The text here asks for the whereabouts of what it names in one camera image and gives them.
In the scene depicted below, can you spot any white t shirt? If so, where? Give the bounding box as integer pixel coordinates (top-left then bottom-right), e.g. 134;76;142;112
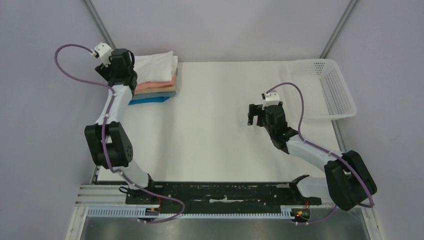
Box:
134;51;179;85

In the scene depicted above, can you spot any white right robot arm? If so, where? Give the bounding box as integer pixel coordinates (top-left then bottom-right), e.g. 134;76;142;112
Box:
247;101;377;211

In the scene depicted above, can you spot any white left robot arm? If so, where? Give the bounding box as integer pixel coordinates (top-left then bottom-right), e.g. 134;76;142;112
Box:
84;43;157;204

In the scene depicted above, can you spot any folded grey-blue t shirt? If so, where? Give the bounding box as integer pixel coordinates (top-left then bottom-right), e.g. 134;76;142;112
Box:
132;91;177;101

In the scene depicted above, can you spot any folded pink t shirt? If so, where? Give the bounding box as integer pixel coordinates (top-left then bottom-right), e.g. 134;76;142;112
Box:
135;74;177;92

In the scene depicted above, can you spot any folded bright blue t shirt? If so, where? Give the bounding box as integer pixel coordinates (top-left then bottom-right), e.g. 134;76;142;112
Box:
128;96;170;106

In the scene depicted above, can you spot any folded beige t shirt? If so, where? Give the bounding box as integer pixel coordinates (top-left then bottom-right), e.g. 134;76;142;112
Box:
134;85;177;95

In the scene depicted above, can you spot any white perforated plastic basket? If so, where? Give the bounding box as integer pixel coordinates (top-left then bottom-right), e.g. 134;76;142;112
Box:
280;59;357;121

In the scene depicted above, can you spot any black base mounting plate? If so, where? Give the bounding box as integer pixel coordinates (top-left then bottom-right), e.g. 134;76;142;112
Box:
119;181;322;214

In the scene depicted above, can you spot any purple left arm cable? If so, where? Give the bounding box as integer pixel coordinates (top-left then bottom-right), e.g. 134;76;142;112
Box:
54;43;186;225

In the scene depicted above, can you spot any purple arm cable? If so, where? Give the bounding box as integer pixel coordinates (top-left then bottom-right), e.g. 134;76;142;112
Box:
264;82;375;226
54;43;186;225

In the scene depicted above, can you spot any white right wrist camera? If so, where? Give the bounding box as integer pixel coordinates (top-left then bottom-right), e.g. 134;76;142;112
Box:
261;91;281;110

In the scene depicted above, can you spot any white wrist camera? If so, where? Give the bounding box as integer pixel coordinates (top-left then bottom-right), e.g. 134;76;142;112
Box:
91;42;113;67
261;91;281;110

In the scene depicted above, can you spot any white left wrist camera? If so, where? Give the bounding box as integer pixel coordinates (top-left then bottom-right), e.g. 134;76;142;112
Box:
91;42;113;67

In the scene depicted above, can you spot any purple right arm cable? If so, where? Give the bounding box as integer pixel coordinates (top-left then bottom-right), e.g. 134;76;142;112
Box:
264;82;375;226

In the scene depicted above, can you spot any left aluminium frame post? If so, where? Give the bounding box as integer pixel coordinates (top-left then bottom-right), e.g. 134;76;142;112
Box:
82;0;116;49

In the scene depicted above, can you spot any aluminium frame post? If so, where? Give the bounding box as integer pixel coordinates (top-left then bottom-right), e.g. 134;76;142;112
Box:
319;0;360;59
82;0;116;49

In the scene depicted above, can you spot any white slotted cable duct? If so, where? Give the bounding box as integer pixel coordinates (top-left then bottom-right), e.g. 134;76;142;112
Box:
86;206;295;220

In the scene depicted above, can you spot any right aluminium frame post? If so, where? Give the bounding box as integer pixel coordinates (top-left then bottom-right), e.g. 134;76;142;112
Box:
319;0;360;59

